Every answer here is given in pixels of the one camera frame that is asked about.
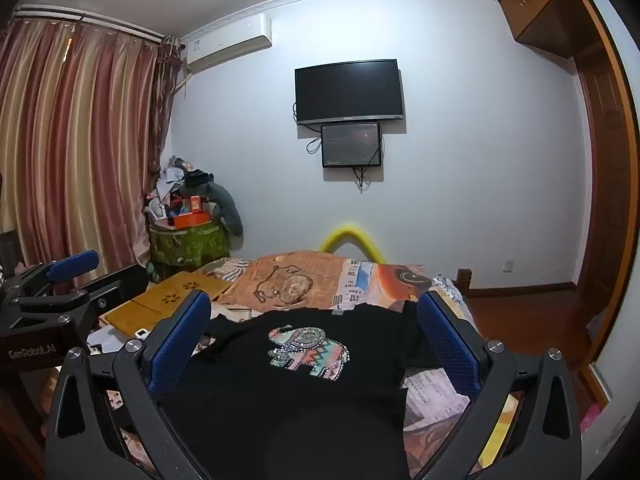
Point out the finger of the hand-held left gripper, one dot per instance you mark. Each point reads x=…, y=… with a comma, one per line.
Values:
x=75, y=264
x=115, y=287

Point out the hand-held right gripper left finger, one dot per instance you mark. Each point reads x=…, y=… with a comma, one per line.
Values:
x=180, y=342

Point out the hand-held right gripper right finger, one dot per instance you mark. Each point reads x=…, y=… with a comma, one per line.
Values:
x=445, y=342

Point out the black elephant print t-shirt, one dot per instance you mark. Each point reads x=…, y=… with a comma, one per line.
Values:
x=300, y=410

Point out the pile of clothes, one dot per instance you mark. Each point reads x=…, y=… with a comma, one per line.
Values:
x=170, y=180

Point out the small white device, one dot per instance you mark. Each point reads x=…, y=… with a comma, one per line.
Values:
x=142, y=333

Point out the yellow wooden board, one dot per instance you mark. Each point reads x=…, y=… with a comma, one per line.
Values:
x=150, y=305

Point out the orange box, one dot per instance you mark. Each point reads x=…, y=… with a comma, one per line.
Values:
x=190, y=219

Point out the striped pink curtain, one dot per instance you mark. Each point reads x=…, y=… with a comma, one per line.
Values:
x=75, y=150

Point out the small red box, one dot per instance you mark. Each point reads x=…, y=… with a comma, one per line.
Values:
x=195, y=204

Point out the grey plush toy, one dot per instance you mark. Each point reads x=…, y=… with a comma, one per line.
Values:
x=227, y=207

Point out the pink cloth item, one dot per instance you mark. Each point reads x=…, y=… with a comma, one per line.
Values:
x=590, y=417

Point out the wooden door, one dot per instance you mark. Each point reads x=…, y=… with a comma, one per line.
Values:
x=607, y=170

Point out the white air conditioner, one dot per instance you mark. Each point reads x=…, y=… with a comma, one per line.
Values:
x=225, y=42

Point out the wooden overhead cabinet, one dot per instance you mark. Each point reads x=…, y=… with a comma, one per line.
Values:
x=535, y=5

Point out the wooden bed post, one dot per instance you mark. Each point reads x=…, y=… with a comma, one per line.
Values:
x=464, y=285

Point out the white wall socket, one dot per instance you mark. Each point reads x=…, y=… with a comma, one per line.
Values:
x=508, y=266

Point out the small black wall monitor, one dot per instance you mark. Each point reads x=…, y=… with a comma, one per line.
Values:
x=351, y=144

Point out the black wall television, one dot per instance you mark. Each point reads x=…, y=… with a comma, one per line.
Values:
x=347, y=91

